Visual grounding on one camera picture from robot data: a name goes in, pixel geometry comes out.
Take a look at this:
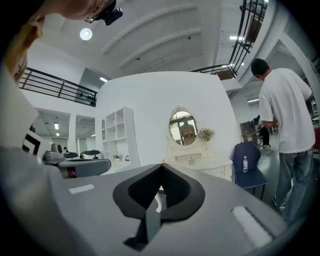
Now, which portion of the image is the person's face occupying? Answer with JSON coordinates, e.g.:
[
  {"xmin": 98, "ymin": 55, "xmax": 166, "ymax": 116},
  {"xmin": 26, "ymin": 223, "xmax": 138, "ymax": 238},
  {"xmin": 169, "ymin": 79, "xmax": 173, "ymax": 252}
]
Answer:
[{"xmin": 37, "ymin": 0, "xmax": 111, "ymax": 22}]

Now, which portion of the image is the oval white-framed mirror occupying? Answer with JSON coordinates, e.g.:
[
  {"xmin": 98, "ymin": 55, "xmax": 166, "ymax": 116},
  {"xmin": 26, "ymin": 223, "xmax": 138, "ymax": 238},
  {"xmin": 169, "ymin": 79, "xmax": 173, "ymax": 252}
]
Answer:
[{"xmin": 168, "ymin": 104, "xmax": 199, "ymax": 151}]

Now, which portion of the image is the brown cabinet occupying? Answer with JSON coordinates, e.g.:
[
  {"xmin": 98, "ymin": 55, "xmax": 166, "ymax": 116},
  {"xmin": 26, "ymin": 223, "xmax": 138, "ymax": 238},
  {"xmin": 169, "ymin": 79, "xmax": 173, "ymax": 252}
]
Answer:
[{"xmin": 239, "ymin": 120, "xmax": 261, "ymax": 146}]

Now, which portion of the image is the pink flower bouquet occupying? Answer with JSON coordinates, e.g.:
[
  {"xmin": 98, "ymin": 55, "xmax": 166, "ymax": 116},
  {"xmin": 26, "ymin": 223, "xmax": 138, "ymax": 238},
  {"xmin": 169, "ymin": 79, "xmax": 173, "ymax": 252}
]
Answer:
[{"xmin": 196, "ymin": 127, "xmax": 216, "ymax": 151}]

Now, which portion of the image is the white vanity table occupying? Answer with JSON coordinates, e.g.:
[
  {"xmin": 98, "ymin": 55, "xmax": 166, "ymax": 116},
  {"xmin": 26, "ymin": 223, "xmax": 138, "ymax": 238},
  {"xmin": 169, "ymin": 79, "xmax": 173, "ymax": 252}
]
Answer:
[{"xmin": 161, "ymin": 136, "xmax": 234, "ymax": 182}]

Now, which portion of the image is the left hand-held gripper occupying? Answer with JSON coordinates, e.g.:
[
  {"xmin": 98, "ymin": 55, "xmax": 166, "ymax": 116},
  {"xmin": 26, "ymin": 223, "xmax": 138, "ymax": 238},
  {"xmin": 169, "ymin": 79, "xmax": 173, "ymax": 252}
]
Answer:
[{"xmin": 0, "ymin": 65, "xmax": 112, "ymax": 180}]

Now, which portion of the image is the dark blue chair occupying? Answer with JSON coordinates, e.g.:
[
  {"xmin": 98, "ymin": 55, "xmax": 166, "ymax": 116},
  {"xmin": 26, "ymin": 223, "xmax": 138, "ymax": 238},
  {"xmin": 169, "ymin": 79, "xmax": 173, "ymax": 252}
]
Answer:
[{"xmin": 231, "ymin": 141, "xmax": 269, "ymax": 201}]

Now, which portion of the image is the white shelf unit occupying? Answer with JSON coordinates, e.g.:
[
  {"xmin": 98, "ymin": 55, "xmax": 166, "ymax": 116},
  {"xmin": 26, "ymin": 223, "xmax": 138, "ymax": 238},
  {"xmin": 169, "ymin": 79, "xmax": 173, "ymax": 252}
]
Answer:
[{"xmin": 101, "ymin": 106, "xmax": 141, "ymax": 175}]

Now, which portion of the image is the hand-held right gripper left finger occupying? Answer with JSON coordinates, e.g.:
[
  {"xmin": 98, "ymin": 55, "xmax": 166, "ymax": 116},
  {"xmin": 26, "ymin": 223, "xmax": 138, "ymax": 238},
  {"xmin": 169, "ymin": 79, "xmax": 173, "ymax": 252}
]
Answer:
[{"xmin": 112, "ymin": 163, "xmax": 164, "ymax": 219}]

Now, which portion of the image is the white floor cable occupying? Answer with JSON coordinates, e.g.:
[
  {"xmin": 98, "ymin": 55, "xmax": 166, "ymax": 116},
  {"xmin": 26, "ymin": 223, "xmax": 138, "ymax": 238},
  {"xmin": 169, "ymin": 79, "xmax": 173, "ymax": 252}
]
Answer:
[{"xmin": 257, "ymin": 145, "xmax": 276, "ymax": 162}]

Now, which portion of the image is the black metal railing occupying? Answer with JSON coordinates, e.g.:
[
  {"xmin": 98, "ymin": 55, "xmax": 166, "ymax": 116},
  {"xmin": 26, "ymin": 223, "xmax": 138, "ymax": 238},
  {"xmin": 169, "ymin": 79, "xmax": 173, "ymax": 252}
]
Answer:
[
  {"xmin": 18, "ymin": 66, "xmax": 98, "ymax": 108},
  {"xmin": 191, "ymin": 0, "xmax": 267, "ymax": 80}
]

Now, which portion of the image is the black head-mounted camera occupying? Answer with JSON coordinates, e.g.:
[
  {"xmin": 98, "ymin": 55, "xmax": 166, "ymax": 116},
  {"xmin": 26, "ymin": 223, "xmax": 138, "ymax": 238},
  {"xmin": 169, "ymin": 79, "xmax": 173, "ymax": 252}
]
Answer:
[{"xmin": 84, "ymin": 0, "xmax": 124, "ymax": 26}]

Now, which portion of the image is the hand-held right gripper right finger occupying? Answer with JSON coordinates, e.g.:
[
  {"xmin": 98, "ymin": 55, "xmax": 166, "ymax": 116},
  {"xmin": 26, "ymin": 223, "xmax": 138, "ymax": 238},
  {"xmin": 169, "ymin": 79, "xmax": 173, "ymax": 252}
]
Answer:
[{"xmin": 161, "ymin": 163, "xmax": 206, "ymax": 221}]

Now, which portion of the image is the round ceiling lamp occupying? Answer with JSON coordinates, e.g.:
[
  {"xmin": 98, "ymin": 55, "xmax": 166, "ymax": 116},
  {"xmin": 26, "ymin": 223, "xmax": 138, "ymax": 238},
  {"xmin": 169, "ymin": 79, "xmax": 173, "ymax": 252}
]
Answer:
[{"xmin": 79, "ymin": 27, "xmax": 93, "ymax": 41}]

